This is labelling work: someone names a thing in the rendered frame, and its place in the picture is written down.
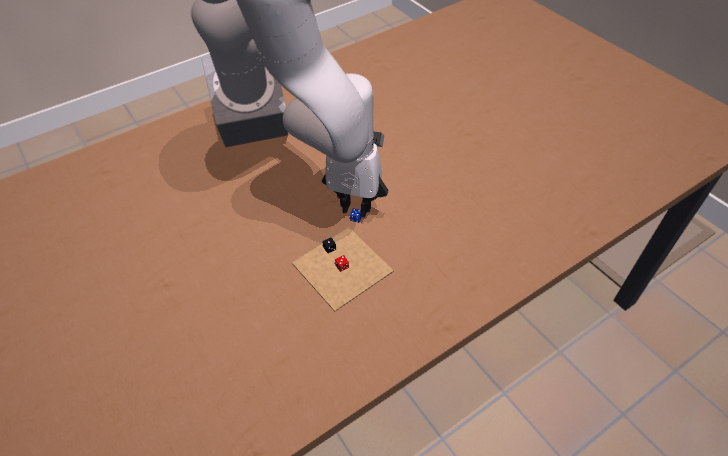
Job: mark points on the tan mat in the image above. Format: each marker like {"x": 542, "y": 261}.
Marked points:
{"x": 337, "y": 288}

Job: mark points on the blue die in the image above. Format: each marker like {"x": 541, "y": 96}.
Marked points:
{"x": 355, "y": 215}

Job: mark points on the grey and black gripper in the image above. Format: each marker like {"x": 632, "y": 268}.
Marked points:
{"x": 362, "y": 177}

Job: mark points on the black die with white pips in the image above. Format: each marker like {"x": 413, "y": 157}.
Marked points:
{"x": 329, "y": 245}

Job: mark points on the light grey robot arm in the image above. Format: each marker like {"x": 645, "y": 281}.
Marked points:
{"x": 337, "y": 118}

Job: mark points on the red die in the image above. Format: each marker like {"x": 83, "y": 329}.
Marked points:
{"x": 341, "y": 263}

